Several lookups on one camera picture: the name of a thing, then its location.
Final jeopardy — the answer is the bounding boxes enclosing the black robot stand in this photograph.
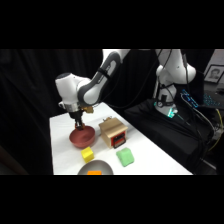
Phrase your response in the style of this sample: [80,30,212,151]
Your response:
[124,98,216,175]

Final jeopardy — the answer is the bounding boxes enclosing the green sponge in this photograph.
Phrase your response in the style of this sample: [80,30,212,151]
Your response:
[115,147,136,168]

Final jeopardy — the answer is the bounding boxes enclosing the yellow cable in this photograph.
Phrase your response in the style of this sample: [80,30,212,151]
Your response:
[208,108,224,152]

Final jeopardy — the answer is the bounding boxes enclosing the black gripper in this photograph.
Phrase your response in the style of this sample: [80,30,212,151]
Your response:
[68,111,87,131]

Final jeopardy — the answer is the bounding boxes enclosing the keyboard with blue lights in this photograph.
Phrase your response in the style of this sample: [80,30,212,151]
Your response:
[201,93,224,110]

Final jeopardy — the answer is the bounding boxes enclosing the wooden toy oven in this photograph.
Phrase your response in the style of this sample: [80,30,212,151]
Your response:
[98,117,129,149]

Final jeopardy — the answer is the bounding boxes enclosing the pink bowl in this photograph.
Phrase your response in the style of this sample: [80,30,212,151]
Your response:
[69,125,97,149]

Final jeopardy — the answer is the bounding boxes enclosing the black curtain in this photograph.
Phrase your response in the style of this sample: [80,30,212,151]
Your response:
[0,49,158,175]

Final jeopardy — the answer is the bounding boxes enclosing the framed portrait picture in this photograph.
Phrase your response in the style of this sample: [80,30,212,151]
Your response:
[203,64,224,84]

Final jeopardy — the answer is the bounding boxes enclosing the yellow block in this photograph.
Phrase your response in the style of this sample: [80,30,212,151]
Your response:
[80,146,96,164]

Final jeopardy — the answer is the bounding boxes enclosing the grey bowl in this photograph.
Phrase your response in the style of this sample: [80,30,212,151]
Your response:
[77,159,115,176]

